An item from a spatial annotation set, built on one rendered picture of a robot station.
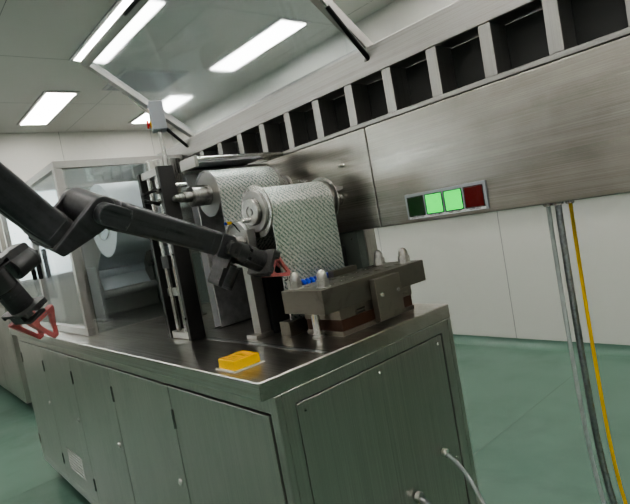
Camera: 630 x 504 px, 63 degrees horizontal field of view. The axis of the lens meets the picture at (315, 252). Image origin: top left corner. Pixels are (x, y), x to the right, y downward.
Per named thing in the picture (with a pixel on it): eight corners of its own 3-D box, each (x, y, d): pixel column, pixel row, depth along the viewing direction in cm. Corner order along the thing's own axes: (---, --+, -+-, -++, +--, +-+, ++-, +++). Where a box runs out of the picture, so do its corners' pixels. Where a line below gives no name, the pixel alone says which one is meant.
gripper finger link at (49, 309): (54, 327, 129) (30, 299, 124) (72, 326, 125) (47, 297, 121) (34, 347, 124) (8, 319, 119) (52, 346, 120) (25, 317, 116)
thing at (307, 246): (284, 293, 140) (272, 226, 139) (345, 275, 155) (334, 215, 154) (285, 293, 139) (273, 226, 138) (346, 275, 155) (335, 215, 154)
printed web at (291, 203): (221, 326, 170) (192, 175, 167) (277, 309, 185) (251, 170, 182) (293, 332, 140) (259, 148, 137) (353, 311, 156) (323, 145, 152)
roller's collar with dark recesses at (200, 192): (188, 208, 160) (184, 188, 160) (204, 206, 164) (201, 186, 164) (197, 205, 155) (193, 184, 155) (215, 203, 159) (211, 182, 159)
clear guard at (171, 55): (89, 63, 202) (89, 62, 202) (195, 135, 230) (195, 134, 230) (227, -90, 122) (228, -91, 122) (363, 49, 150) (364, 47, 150)
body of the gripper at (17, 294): (25, 304, 126) (5, 282, 123) (50, 301, 121) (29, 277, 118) (5, 323, 122) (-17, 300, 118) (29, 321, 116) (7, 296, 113)
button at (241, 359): (219, 369, 118) (217, 358, 118) (244, 359, 122) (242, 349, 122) (235, 372, 112) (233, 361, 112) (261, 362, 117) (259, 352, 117)
